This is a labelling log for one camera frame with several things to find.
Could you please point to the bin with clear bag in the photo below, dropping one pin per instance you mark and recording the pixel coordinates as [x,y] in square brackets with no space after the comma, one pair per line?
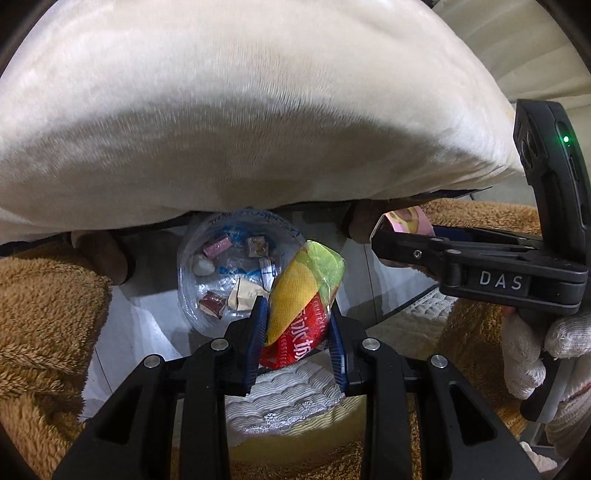
[221,281]

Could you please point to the brown fluffy cloth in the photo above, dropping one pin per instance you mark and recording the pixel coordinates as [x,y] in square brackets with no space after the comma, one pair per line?
[37,323]

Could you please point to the pink snack box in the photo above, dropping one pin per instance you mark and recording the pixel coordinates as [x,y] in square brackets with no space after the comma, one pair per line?
[406,219]

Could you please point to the brown round bed leg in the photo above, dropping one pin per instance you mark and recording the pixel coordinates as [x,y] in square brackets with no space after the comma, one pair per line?
[364,224]
[101,256]

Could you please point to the beige folded paper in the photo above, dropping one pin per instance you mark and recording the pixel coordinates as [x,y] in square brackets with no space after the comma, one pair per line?
[244,293]

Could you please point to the small brown carton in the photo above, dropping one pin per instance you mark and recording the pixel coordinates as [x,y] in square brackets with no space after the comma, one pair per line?
[256,245]

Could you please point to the person's right hand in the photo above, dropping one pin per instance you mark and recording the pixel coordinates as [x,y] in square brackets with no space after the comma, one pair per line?
[524,355]

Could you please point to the dark red small carton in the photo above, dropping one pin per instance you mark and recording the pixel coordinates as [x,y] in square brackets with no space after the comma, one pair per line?
[211,304]

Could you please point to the red yellow snack packet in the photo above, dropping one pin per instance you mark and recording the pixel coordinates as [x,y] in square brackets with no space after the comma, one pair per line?
[300,300]

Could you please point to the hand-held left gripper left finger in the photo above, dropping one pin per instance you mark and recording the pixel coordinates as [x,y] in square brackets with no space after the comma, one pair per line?
[258,337]

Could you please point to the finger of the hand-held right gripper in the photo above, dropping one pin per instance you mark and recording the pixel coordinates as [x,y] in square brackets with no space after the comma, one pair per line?
[457,233]
[406,251]

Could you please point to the small white paper ball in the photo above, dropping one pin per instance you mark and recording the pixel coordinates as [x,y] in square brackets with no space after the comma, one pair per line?
[202,266]

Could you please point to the purple candy wrapper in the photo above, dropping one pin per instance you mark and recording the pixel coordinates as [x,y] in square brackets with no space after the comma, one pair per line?
[216,245]

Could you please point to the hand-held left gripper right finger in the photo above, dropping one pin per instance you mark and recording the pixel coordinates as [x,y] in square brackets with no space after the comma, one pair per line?
[336,346]

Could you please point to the cream curtain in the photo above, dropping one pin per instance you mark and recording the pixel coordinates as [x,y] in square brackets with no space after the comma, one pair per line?
[545,69]

